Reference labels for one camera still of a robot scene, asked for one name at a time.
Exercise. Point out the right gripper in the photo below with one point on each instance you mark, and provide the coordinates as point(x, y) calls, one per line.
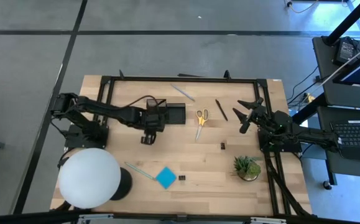
point(259, 115)

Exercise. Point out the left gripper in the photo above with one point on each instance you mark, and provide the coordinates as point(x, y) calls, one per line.
point(155, 119)

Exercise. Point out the black pen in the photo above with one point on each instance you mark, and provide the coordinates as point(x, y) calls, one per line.
point(221, 110)

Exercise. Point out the teal pencil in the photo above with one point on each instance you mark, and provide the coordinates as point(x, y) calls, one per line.
point(139, 170)

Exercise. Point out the blue sticky note pad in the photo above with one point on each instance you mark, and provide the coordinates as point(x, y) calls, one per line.
point(166, 177)

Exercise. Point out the black binder clip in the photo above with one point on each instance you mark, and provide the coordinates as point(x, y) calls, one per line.
point(222, 146)
point(182, 178)

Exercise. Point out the grey pen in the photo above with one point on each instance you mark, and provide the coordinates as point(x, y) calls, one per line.
point(182, 92)

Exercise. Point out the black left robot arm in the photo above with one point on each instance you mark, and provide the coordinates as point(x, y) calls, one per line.
point(105, 109)

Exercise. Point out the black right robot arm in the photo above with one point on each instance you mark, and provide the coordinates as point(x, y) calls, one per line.
point(307, 135)

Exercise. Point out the black mesh desk organizer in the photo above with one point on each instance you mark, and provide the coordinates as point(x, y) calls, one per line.
point(176, 113)

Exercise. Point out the potted succulent plant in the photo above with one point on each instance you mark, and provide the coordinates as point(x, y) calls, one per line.
point(248, 169)

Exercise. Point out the white globe lamp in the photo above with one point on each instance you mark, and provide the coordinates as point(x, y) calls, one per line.
point(89, 177)

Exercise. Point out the black side desk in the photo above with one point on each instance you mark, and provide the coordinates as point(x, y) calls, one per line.
point(325, 81)

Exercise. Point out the black keyboard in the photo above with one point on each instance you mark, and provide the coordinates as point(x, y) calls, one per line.
point(357, 133)

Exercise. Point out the black power adapter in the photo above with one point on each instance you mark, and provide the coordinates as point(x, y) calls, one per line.
point(346, 50)

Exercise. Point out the black keyboard desk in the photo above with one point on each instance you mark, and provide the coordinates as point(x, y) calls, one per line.
point(353, 161)

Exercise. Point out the black diagonal frame post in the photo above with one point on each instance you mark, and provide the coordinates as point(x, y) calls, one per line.
point(347, 21)

